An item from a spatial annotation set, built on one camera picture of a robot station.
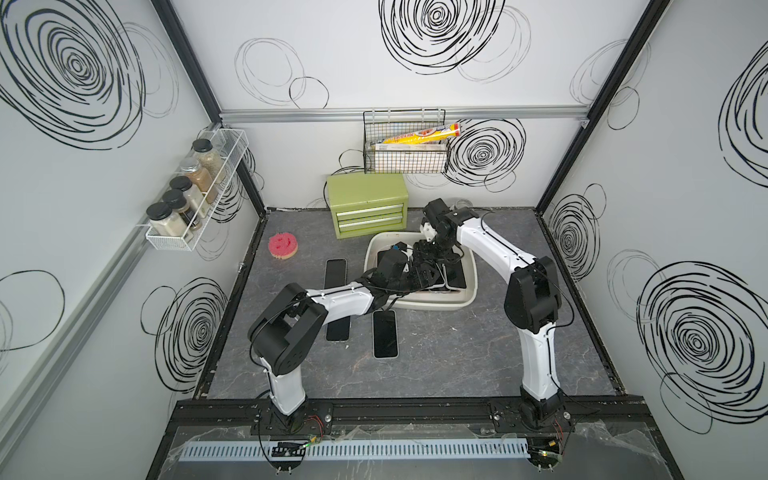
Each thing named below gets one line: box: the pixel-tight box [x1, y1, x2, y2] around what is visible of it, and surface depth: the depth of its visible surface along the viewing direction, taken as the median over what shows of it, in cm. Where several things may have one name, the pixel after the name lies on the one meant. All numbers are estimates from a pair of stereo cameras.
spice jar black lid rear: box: [192, 138, 226, 181], surface depth 77 cm
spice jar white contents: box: [169, 175, 208, 217], surface depth 69 cm
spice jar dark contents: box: [162, 189, 201, 230], surface depth 66 cm
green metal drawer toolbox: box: [327, 173, 409, 239], surface depth 107 cm
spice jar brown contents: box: [180, 157, 218, 204], surface depth 71 cm
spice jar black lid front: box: [146, 202, 187, 237], surface depth 63 cm
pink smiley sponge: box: [268, 232, 299, 260], surface depth 107 cm
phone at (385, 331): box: [372, 309, 399, 360], surface depth 88 cm
